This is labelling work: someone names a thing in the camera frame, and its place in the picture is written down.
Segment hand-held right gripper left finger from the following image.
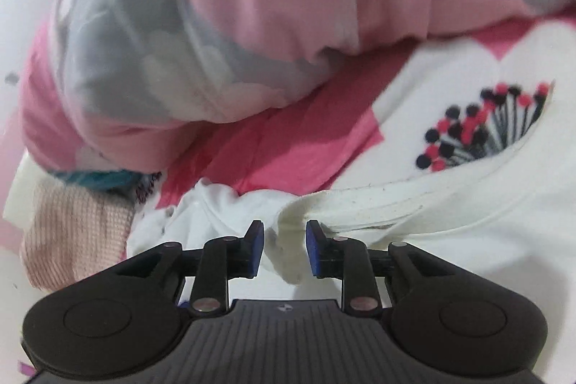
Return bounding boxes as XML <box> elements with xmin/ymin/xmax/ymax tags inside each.
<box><xmin>114</xmin><ymin>220</ymin><xmax>265</xmax><ymax>317</ymax></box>

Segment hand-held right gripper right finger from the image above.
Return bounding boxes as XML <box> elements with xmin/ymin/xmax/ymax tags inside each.
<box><xmin>306</xmin><ymin>220</ymin><xmax>455</xmax><ymax>317</ymax></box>

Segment white sweatshirt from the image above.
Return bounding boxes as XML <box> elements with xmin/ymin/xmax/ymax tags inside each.
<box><xmin>127</xmin><ymin>80</ymin><xmax>576</xmax><ymax>384</ymax></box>

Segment pink floral fleece blanket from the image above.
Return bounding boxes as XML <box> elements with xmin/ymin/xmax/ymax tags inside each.
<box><xmin>135</xmin><ymin>17</ymin><xmax>576</xmax><ymax>223</ymax></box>

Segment teal striped pillow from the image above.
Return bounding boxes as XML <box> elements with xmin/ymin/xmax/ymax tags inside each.
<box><xmin>49</xmin><ymin>168</ymin><xmax>136</xmax><ymax>192</ymax></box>

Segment beige knitted cloth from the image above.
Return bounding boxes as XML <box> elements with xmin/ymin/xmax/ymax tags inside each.
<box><xmin>20</xmin><ymin>177</ymin><xmax>136</xmax><ymax>290</ymax></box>

